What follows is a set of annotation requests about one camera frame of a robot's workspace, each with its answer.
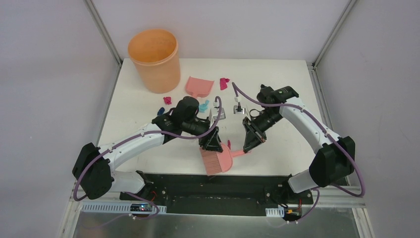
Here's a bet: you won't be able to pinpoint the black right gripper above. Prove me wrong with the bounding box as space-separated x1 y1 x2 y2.
243 109 283 153

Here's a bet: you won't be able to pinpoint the pink hand brush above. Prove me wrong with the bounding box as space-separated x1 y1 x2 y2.
200 143 246 176

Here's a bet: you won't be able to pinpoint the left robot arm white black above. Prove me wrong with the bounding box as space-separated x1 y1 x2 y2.
72 96 223 201

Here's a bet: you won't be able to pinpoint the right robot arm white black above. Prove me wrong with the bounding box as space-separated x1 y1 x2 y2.
243 85 355 203

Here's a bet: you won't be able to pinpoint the light blue paper scrap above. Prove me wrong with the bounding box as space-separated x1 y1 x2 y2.
199 100 210 113

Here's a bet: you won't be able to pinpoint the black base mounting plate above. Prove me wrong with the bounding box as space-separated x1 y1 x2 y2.
119 173 314 216

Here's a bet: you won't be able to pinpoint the pink plastic dustpan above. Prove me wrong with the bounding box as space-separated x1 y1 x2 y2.
185 76 214 98

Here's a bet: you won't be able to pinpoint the magenta paper scrap top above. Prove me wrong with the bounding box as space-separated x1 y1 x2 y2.
219 78 230 91

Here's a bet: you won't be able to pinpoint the dark blue paper scrap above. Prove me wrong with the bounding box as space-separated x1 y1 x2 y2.
157 107 165 116

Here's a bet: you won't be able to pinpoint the small magenta paper scrap left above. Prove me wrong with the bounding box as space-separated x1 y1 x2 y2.
163 97 172 105

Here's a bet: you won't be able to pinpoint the orange plastic bin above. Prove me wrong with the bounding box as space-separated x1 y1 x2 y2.
127 29 180 94

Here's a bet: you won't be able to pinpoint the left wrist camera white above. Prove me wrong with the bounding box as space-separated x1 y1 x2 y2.
209 102 226 123

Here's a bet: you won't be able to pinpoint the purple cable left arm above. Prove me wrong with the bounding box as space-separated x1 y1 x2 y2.
72 96 223 202

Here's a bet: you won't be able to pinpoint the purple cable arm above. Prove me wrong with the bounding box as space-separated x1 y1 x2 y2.
72 96 223 202
231 82 366 198

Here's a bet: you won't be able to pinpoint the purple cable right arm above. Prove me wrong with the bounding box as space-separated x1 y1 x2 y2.
231 82 366 198

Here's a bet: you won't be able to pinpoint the right white slotted cable duct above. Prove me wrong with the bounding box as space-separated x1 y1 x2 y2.
265 206 285 218

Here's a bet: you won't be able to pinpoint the white slotted cable duct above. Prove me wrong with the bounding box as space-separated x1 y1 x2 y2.
81 202 157 215
265 206 285 218

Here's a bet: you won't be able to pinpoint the left white slotted cable duct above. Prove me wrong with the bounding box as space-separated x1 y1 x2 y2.
81 202 157 215

